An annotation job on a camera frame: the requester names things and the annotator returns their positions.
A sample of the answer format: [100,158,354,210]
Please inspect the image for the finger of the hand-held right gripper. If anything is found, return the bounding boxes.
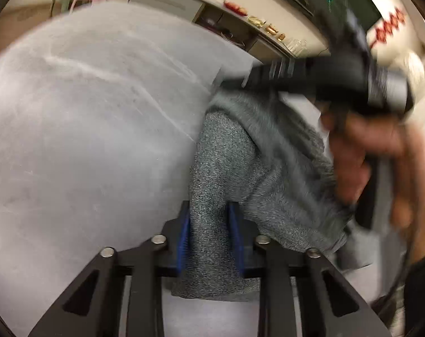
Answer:
[217,58,316,95]

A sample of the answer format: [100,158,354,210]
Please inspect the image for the red fruit plate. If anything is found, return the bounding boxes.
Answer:
[224,1,249,16]

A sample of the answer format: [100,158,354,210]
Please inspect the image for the grey knit pants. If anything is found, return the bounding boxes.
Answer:
[170,89,374,302]

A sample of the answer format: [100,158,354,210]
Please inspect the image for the red hanging knot ornament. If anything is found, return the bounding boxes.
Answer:
[368,7,407,48]

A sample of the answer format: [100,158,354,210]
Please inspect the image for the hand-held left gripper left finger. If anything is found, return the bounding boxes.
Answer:
[28,200,192,337]

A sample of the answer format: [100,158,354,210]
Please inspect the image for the person's right hand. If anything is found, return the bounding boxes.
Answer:
[320,112,425,229]

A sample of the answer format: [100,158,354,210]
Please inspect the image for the cream curtain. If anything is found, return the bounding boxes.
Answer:
[403,24,425,127]

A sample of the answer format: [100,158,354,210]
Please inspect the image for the person's black clothing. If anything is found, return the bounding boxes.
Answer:
[405,249,425,337]

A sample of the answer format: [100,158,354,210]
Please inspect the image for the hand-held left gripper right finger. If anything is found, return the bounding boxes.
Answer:
[227,201,392,337]

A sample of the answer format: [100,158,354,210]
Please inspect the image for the group of clear glasses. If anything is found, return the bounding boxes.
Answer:
[286,37,308,57]

